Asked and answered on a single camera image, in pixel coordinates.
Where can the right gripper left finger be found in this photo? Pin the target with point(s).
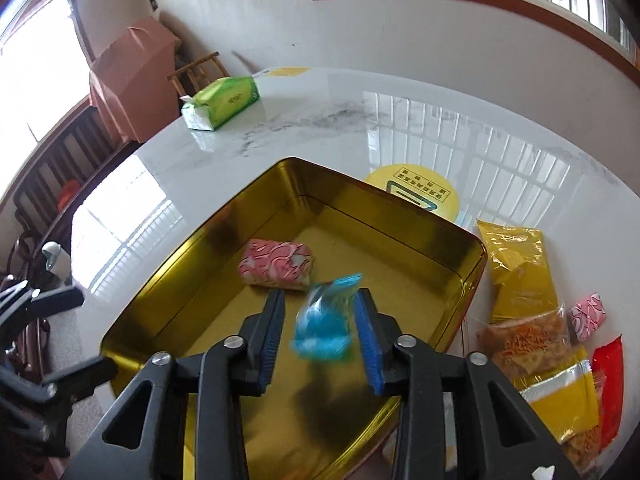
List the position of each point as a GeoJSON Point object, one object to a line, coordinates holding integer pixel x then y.
{"type": "Point", "coordinates": [142, 434]}

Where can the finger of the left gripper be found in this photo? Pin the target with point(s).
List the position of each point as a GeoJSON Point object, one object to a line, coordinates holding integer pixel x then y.
{"type": "Point", "coordinates": [43, 304]}
{"type": "Point", "coordinates": [74, 383]}

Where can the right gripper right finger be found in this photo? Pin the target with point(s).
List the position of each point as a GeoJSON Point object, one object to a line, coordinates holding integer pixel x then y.
{"type": "Point", "coordinates": [459, 418]}

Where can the clear yellow fried snack bag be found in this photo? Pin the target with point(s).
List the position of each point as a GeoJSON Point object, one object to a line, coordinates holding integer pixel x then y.
{"type": "Point", "coordinates": [554, 376]}

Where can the small pink patterned snack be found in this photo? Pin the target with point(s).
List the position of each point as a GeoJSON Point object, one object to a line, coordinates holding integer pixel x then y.
{"type": "Point", "coordinates": [586, 316]}

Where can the blue clear snack bag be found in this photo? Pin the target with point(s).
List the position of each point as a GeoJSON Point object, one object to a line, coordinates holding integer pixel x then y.
{"type": "Point", "coordinates": [322, 331]}

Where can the large pink patterned snack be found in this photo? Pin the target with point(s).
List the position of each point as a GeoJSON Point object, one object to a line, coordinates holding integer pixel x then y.
{"type": "Point", "coordinates": [269, 263]}

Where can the red snack packet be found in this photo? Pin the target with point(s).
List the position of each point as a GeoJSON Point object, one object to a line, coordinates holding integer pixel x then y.
{"type": "Point", "coordinates": [608, 361]}

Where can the dark wooden bench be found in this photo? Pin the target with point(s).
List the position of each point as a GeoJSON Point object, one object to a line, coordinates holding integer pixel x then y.
{"type": "Point", "coordinates": [75, 157]}

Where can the green tissue pack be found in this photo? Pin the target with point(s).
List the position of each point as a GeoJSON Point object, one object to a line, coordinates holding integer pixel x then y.
{"type": "Point", "coordinates": [217, 103]}

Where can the yellow round sticker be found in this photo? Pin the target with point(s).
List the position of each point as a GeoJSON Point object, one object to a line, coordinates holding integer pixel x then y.
{"type": "Point", "coordinates": [420, 186]}

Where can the small wooden chair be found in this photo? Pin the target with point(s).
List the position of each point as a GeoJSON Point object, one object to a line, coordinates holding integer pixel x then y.
{"type": "Point", "coordinates": [194, 76]}

